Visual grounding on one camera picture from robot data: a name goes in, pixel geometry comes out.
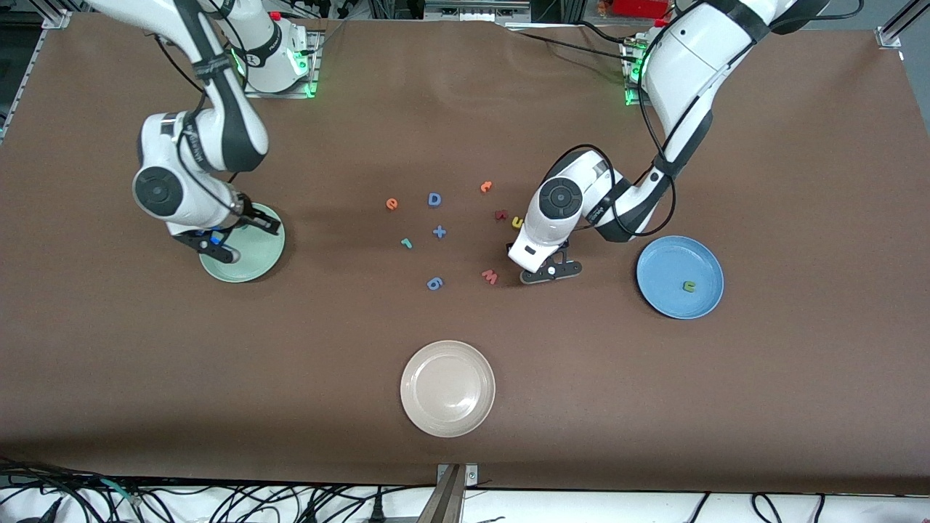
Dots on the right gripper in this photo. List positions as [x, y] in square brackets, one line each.
[252, 215]

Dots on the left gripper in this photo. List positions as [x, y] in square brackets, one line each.
[508, 245]

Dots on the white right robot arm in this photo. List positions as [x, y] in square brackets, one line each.
[163, 145]

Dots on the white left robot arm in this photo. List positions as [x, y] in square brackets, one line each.
[690, 65]

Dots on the pink foam letter w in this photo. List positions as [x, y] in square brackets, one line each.
[490, 277]

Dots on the light green plate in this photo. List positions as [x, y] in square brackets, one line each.
[254, 258]

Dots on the blue foam number six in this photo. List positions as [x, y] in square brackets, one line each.
[431, 282]

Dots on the blue foam letter D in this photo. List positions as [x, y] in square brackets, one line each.
[430, 200]

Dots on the brown table cover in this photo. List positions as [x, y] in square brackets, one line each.
[465, 109]

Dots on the beige plate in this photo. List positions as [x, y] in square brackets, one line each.
[447, 388]

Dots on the blue plate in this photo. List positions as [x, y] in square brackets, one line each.
[680, 269]

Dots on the metal equipment rack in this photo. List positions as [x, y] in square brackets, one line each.
[476, 9]

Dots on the red box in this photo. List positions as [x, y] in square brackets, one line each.
[639, 7]

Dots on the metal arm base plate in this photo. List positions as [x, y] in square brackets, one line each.
[629, 94]
[314, 80]

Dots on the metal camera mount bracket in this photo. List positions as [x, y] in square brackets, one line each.
[452, 497]

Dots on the aluminium frame bracket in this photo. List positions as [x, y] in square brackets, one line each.
[57, 19]
[890, 36]

